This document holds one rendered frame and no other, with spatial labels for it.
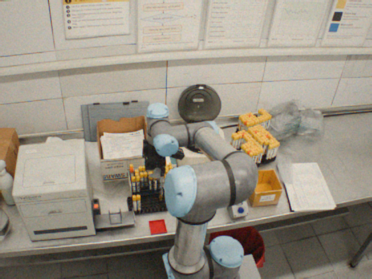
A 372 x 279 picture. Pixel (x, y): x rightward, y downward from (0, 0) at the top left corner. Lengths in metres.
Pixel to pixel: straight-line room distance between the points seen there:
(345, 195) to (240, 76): 0.81
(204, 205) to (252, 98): 1.29
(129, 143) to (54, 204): 0.60
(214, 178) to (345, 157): 1.37
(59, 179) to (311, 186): 1.16
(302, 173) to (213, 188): 1.10
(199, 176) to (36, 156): 0.82
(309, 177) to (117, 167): 0.93
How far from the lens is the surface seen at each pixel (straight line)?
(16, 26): 1.71
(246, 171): 0.89
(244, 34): 1.85
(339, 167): 2.06
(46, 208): 1.45
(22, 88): 1.86
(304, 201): 1.79
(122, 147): 1.84
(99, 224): 1.57
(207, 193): 0.85
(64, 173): 1.42
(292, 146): 2.07
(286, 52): 1.96
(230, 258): 1.22
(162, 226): 1.60
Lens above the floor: 2.18
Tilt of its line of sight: 41 degrees down
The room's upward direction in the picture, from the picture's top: 4 degrees clockwise
